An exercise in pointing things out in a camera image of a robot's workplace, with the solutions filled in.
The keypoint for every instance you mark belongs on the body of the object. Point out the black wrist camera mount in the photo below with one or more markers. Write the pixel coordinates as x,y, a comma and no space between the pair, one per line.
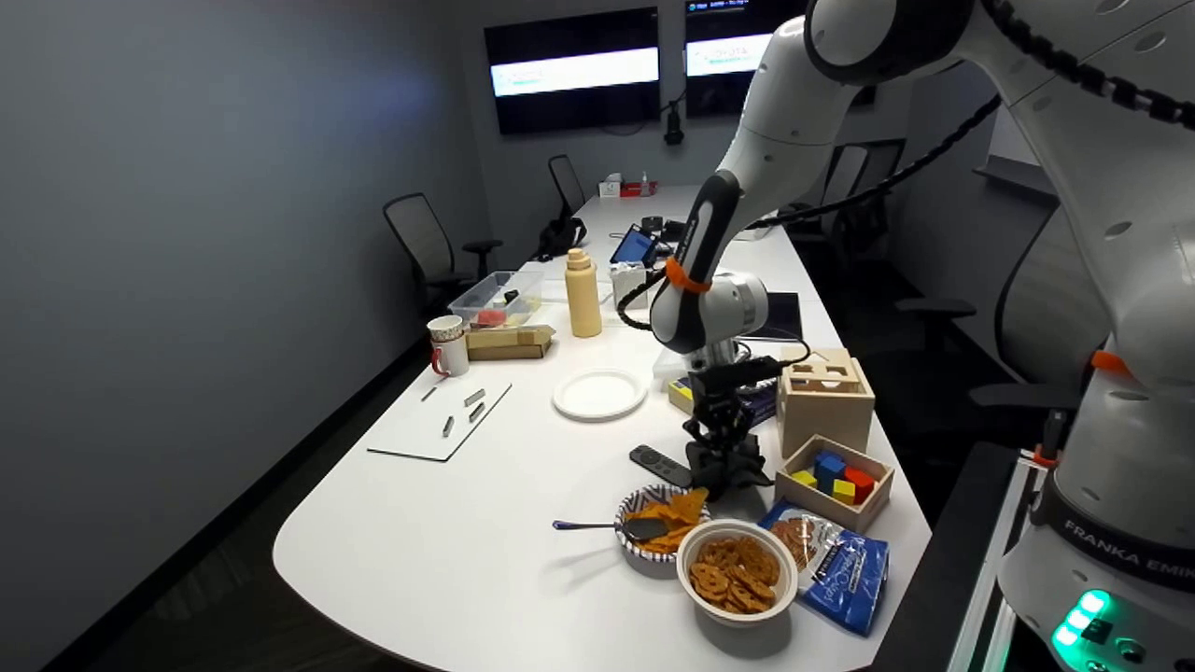
764,371

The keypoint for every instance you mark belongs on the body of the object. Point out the white board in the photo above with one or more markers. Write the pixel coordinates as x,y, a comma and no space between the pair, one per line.
429,436

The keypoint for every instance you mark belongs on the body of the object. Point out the grey marker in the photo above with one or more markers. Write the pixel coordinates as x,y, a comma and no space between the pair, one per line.
475,397
448,426

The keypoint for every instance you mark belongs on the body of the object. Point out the wooden block tray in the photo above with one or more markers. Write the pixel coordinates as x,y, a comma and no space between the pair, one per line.
826,507

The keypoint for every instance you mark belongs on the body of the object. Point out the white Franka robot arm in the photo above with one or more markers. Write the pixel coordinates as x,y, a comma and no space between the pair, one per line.
1121,249

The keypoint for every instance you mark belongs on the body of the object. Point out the wooden shape sorter box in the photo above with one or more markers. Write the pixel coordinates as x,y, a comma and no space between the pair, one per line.
826,397

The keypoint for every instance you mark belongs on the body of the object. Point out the clear plastic container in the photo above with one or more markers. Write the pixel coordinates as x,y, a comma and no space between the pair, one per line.
485,300

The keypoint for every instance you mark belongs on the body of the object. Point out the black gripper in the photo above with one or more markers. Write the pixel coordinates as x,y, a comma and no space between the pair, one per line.
718,414

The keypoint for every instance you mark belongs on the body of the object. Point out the wall mounted monitor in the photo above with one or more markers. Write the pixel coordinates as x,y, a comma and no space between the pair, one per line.
571,73
739,58

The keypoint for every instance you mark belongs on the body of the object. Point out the metal spoon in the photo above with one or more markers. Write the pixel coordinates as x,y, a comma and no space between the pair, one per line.
598,526

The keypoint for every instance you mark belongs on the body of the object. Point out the small jar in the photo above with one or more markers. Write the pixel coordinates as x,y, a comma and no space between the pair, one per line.
448,349

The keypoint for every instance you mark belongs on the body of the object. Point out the dark office chair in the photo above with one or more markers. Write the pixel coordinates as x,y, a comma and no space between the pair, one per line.
863,190
947,331

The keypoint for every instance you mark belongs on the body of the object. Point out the yellow wooden block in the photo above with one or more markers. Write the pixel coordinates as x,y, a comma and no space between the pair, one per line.
846,490
802,475

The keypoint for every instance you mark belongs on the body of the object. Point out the white robot stand rails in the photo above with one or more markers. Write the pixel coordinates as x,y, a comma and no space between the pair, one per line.
995,572

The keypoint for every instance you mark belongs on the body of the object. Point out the red and white items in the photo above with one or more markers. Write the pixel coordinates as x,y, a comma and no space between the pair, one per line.
624,186

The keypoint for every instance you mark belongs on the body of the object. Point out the patterned bowl of orange chips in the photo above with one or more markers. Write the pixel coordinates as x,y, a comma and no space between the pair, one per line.
657,528

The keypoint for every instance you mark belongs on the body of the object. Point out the black mesh office chair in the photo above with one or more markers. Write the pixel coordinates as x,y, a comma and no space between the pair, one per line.
424,246

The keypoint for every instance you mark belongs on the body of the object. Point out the red wooden block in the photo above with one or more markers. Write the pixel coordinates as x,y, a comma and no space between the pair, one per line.
858,478

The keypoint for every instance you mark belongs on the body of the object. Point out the black wall webcam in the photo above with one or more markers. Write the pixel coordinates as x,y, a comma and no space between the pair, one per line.
673,124

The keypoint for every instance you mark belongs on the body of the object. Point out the black bag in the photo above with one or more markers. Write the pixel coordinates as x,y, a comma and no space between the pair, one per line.
560,236

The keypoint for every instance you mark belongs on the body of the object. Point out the tan squeeze bottle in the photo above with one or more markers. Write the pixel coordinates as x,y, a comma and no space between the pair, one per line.
585,300

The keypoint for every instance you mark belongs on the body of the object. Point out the blue box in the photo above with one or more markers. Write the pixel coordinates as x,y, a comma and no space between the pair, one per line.
636,246

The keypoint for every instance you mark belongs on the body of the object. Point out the white bowl of pretzels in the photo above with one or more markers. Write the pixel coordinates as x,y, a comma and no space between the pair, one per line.
738,580

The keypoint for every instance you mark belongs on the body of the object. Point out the blue snack bag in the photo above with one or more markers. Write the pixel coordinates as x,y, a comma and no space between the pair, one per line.
846,580

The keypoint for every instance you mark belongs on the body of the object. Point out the blue wooden block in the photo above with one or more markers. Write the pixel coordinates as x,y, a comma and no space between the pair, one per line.
829,463

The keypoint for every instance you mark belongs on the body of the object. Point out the white round plate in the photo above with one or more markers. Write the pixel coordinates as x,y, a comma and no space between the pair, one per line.
598,397

